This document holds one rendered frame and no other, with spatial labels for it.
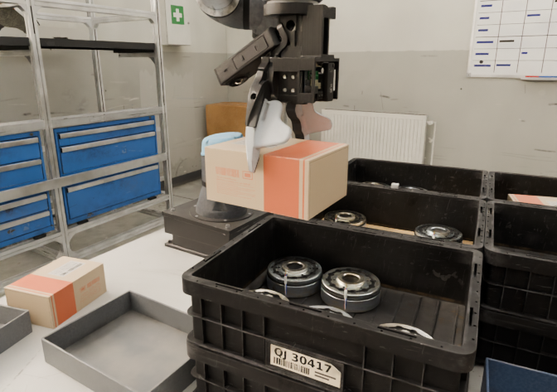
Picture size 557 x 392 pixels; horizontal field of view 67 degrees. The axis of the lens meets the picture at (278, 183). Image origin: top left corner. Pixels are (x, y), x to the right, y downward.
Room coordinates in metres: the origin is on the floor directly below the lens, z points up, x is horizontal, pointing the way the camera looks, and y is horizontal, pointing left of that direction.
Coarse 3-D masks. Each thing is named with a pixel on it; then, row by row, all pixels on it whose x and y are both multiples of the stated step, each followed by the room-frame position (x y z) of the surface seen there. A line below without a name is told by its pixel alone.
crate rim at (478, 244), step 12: (408, 192) 0.98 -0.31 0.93; (420, 192) 0.97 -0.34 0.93; (480, 204) 0.89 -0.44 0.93; (288, 216) 0.81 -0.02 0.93; (480, 216) 0.81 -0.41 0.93; (360, 228) 0.75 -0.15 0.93; (372, 228) 0.75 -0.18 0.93; (480, 228) 0.75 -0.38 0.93; (432, 240) 0.69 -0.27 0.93; (444, 240) 0.69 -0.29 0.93; (480, 240) 0.69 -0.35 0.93
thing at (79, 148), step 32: (64, 128) 2.35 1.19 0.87; (96, 128) 2.51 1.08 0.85; (128, 128) 2.72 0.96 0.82; (64, 160) 2.33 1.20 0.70; (96, 160) 2.50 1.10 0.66; (128, 160) 2.70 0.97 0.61; (64, 192) 2.30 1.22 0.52; (96, 192) 2.47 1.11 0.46; (128, 192) 2.67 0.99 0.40; (160, 192) 2.91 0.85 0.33
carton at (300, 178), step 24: (216, 144) 0.58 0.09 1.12; (240, 144) 0.58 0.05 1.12; (288, 144) 0.58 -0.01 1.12; (312, 144) 0.58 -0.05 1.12; (336, 144) 0.58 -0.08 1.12; (216, 168) 0.56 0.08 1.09; (240, 168) 0.53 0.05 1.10; (264, 168) 0.52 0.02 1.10; (288, 168) 0.50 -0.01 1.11; (312, 168) 0.49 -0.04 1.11; (336, 168) 0.55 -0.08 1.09; (216, 192) 0.56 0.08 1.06; (240, 192) 0.54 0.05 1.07; (264, 192) 0.52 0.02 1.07; (288, 192) 0.50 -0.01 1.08; (312, 192) 0.49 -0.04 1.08; (336, 192) 0.55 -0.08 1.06; (312, 216) 0.49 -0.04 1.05
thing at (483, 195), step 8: (352, 160) 1.32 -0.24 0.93; (360, 160) 1.34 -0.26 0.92; (368, 160) 1.33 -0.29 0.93; (376, 160) 1.32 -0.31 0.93; (384, 160) 1.32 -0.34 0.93; (440, 168) 1.23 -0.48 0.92; (448, 168) 1.22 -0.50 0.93; (456, 168) 1.21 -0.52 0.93; (464, 168) 1.21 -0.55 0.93; (368, 184) 1.04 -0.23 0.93; (376, 184) 1.04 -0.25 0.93; (432, 192) 0.97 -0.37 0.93; (440, 192) 0.97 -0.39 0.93
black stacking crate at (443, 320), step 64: (256, 256) 0.74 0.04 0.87; (320, 256) 0.76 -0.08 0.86; (384, 256) 0.71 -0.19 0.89; (448, 256) 0.66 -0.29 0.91; (192, 320) 0.56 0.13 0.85; (256, 320) 0.51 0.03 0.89; (384, 320) 0.60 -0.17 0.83; (448, 320) 0.60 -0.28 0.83; (320, 384) 0.46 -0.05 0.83; (384, 384) 0.43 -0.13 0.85; (448, 384) 0.40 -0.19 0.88
